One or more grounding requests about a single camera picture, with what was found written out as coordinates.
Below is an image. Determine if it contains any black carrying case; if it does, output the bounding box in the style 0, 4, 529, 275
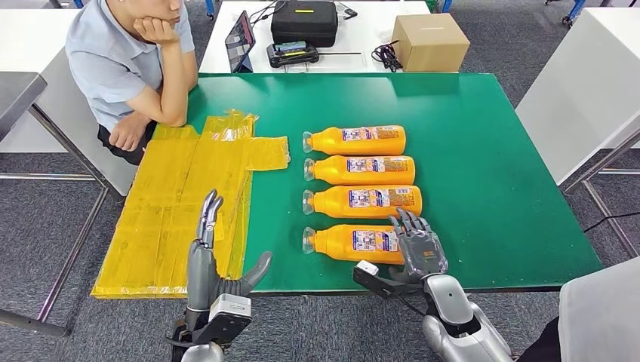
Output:
270, 0, 340, 48

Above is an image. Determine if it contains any white desk with side panel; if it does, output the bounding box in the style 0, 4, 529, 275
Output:
0, 8, 140, 197

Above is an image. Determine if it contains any seated person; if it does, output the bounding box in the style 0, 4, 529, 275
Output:
65, 0, 199, 167

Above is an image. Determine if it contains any orange plastic bottle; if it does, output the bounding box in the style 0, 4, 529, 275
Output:
302, 224, 407, 266
302, 125, 407, 156
303, 155, 417, 187
302, 185, 423, 219

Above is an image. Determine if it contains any brown cardboard box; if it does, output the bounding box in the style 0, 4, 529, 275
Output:
391, 13, 472, 73

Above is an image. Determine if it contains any black cable bundle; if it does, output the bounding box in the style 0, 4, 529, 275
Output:
371, 41, 404, 73

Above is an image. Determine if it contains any grey desk with metal frame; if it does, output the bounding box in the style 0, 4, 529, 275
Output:
0, 72, 109, 338

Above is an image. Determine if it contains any black tablet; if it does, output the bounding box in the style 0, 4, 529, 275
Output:
224, 10, 257, 75

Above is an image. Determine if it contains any blue cart frame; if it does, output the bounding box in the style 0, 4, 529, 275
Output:
439, 0, 587, 26

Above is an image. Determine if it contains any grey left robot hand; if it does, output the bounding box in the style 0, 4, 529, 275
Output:
186, 189, 274, 313

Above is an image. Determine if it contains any black handheld controller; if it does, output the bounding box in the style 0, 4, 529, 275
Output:
266, 41, 321, 69

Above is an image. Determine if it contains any yellow plastic sheet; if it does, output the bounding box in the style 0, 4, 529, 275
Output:
90, 109, 291, 301

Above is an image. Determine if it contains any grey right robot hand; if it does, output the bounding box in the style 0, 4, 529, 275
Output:
387, 208, 449, 285

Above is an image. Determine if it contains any white table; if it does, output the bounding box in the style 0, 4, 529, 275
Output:
198, 0, 432, 75

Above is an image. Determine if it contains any black floor cable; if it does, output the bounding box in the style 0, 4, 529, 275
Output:
582, 211, 640, 235

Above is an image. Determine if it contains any standing person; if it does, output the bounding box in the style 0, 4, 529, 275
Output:
517, 257, 640, 362

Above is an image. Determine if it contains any white desk with metal legs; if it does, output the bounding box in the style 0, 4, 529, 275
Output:
515, 5, 640, 261

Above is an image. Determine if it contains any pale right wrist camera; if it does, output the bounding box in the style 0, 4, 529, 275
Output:
352, 260, 426, 299

